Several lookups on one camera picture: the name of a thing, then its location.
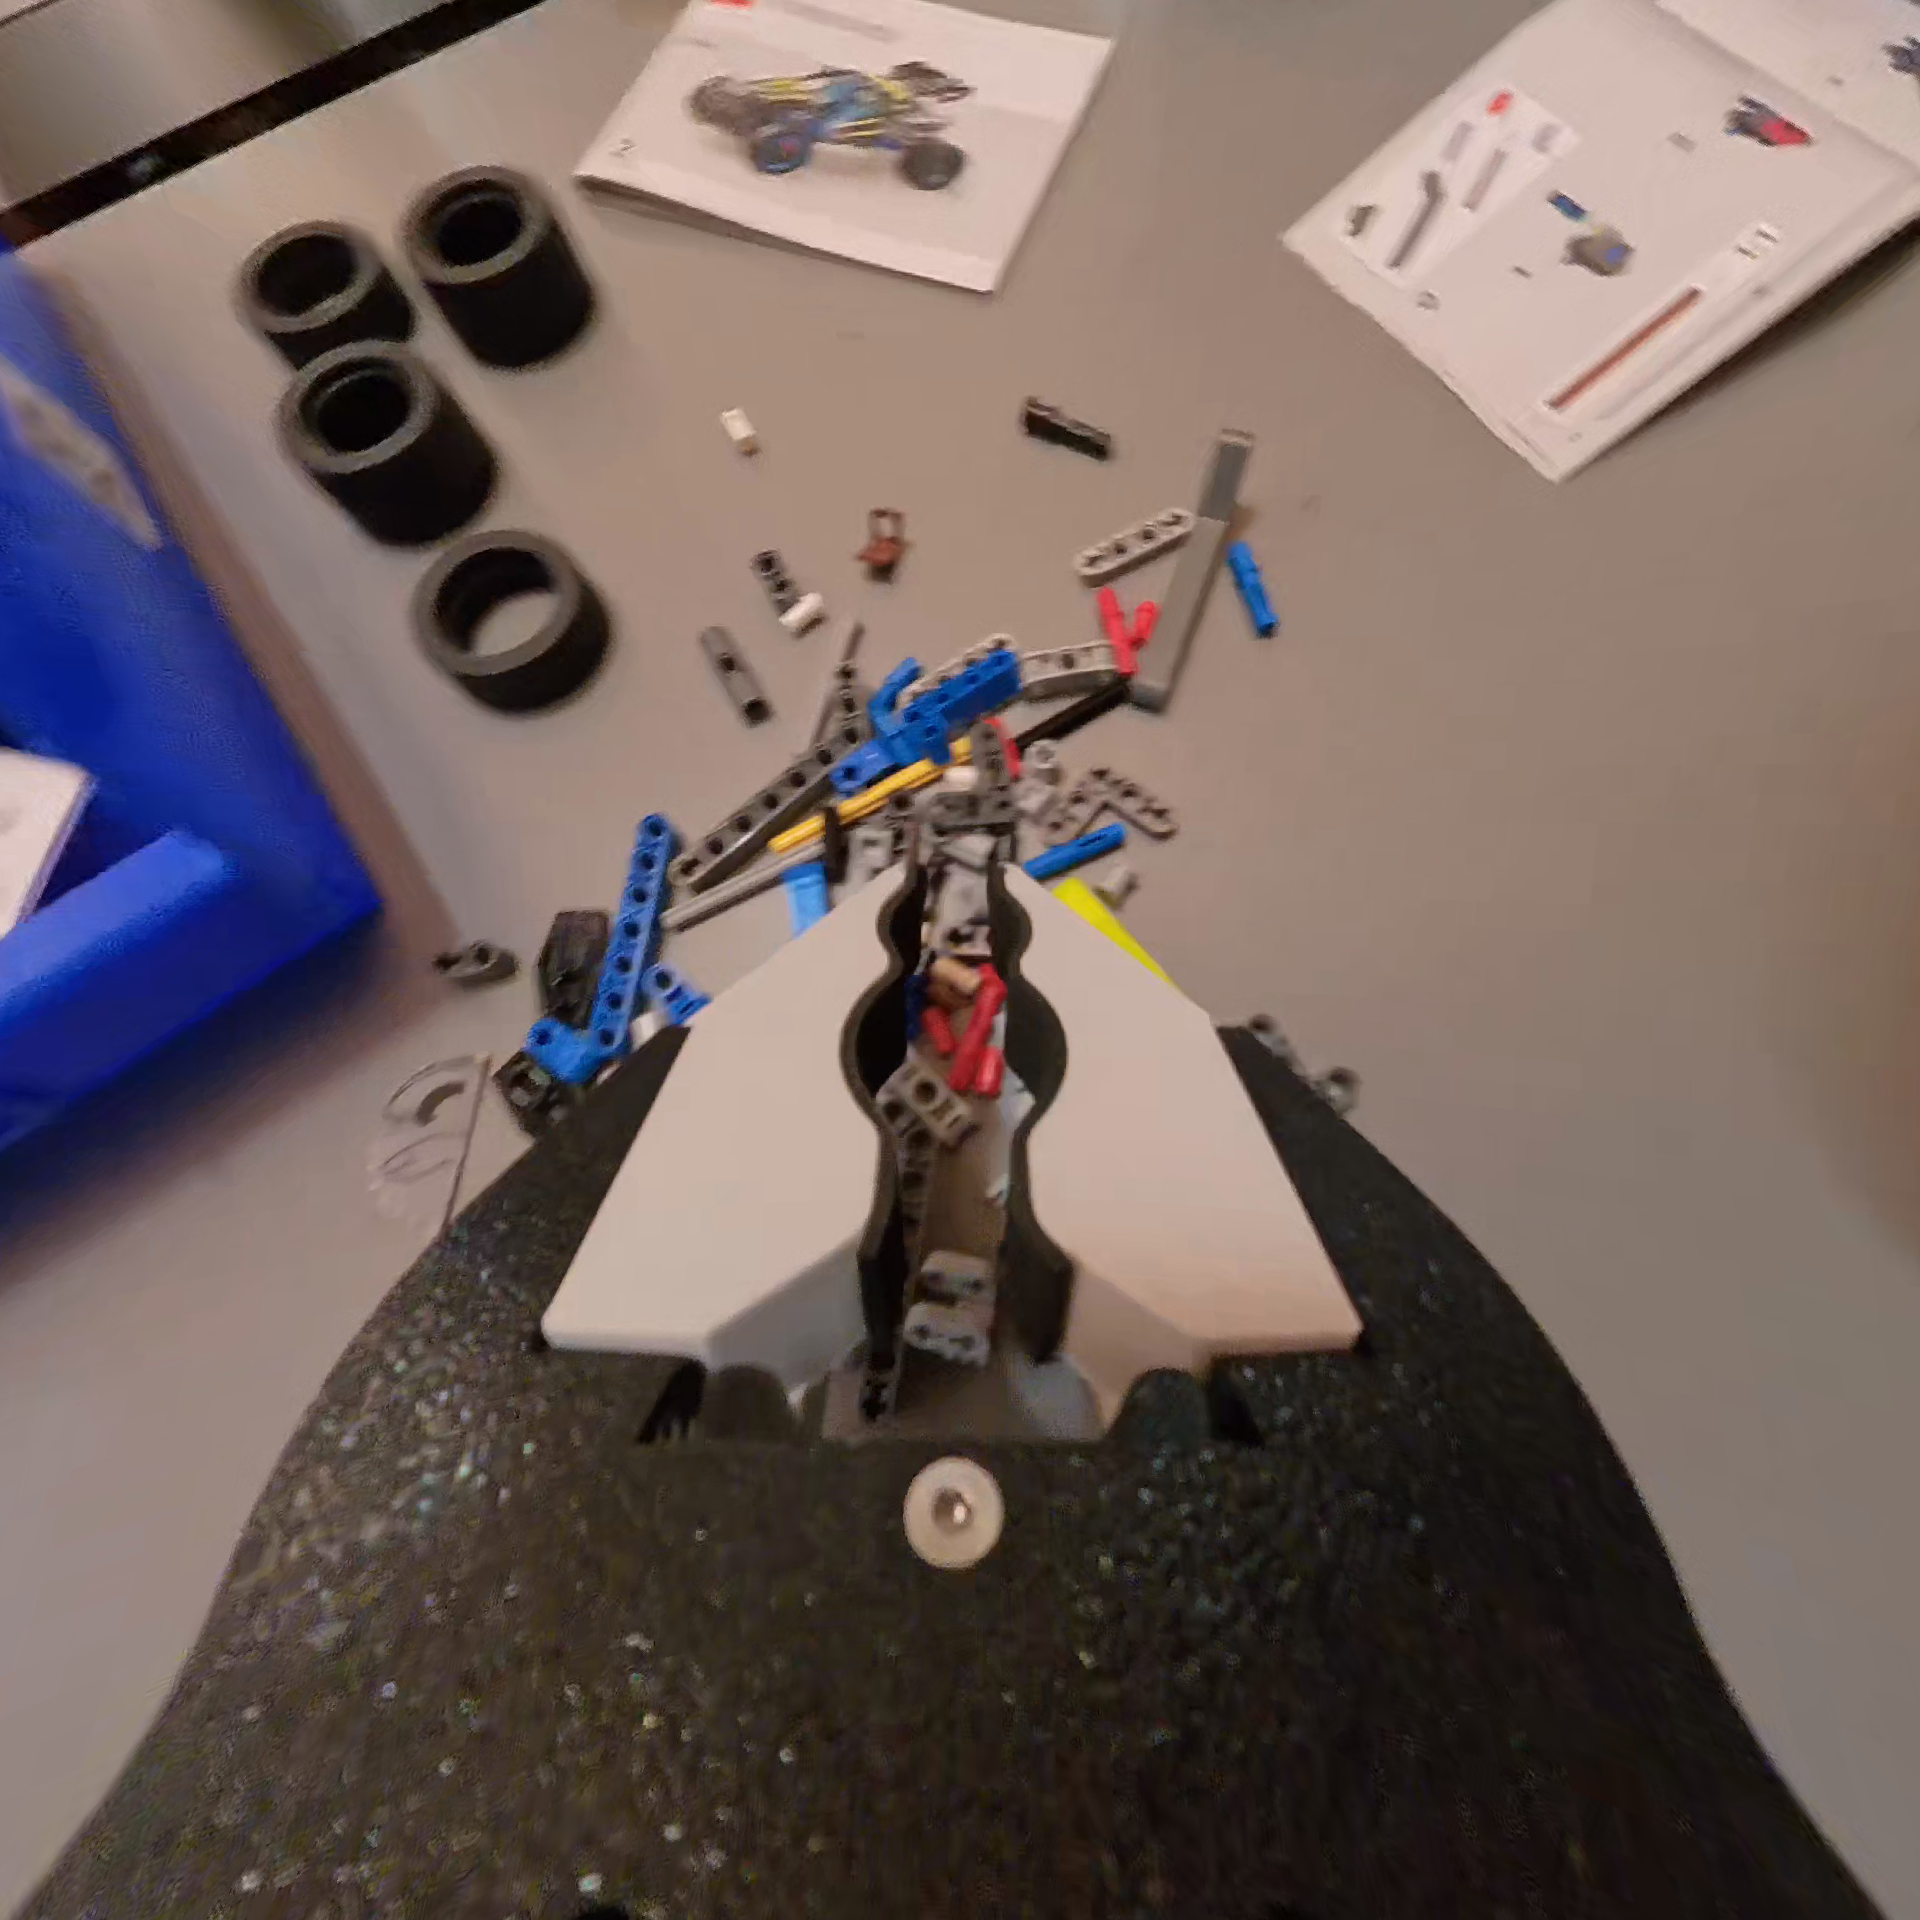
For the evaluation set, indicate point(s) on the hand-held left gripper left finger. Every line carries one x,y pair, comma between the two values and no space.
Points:
749,1184

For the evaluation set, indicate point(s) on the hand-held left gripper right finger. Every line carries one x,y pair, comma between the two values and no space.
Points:
1184,1184

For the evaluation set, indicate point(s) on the pile of lego pieces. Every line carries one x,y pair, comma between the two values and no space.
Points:
931,721

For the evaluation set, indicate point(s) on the black rubber lego tyre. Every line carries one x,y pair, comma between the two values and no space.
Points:
502,271
387,446
323,294
513,623

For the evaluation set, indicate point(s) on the small white lego piece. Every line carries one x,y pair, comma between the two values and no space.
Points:
736,431

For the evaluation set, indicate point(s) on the closed lego instruction booklet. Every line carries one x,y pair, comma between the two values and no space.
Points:
885,136

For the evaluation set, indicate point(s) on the open lego instruction booklet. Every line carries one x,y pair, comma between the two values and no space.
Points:
1651,210

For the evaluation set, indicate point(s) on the white paper sheet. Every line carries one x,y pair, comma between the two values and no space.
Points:
30,833

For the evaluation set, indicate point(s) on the blue plastic bin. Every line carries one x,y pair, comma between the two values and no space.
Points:
136,646

